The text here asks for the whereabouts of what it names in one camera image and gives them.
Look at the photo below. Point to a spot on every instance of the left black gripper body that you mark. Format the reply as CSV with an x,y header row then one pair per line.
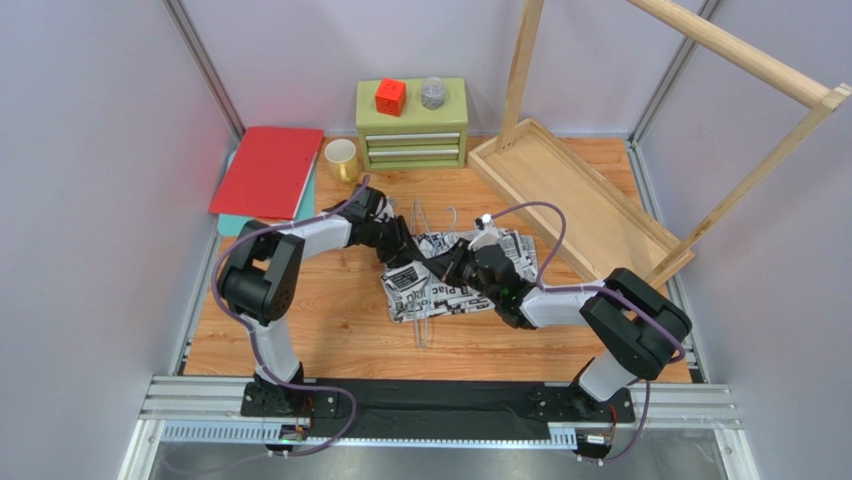
x,y
389,237

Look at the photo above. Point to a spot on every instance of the newspaper print trousers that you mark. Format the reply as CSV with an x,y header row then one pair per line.
x,y
418,291

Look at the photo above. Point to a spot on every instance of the green drawer cabinet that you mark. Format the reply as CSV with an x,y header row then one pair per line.
x,y
419,138

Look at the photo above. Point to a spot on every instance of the red board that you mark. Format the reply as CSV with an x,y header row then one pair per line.
x,y
274,142

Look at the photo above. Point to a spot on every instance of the clear glass jar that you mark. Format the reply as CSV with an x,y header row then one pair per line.
x,y
432,92

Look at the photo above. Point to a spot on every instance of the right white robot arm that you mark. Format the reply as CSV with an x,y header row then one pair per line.
x,y
642,331

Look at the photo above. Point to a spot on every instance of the red cube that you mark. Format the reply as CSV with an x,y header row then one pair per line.
x,y
391,97

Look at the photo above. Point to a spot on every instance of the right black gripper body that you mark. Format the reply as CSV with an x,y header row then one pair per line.
x,y
460,267

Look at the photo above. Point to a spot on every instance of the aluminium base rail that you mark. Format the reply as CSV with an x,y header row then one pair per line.
x,y
680,406

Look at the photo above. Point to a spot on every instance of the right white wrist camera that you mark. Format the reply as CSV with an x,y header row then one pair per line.
x,y
487,233

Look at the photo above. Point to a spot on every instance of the yellow mug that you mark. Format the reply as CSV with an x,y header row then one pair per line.
x,y
341,155

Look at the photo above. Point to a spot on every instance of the teal cutting board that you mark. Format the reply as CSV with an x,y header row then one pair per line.
x,y
233,225

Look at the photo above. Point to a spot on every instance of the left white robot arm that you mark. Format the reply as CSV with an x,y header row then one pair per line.
x,y
257,279

